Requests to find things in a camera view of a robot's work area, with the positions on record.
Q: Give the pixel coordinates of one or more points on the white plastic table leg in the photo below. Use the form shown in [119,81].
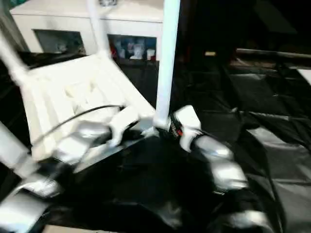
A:
[97,26]
[12,150]
[167,60]
[12,55]

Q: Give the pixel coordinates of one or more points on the white plastic table top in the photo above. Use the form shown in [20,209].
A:
[85,72]

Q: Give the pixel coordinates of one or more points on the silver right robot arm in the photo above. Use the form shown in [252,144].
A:
[226,170]

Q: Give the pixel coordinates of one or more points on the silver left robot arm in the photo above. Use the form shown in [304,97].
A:
[73,148]

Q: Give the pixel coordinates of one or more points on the black work mat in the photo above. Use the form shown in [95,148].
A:
[255,109]

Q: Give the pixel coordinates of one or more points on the small yellow label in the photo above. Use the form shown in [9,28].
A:
[210,53]

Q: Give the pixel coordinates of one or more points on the long black bar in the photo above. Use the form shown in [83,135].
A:
[272,53]

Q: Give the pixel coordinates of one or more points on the white glass-door cabinet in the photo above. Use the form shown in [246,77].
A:
[60,21]

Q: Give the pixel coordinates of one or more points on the dark item on cabinet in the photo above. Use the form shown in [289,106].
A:
[108,2]

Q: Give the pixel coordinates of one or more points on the white side board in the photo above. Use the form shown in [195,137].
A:
[305,76]

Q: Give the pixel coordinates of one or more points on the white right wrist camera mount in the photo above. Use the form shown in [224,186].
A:
[187,114]

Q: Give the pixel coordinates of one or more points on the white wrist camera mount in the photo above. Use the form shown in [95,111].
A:
[187,114]
[124,119]

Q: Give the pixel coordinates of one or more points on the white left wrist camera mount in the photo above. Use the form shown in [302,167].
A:
[124,119]

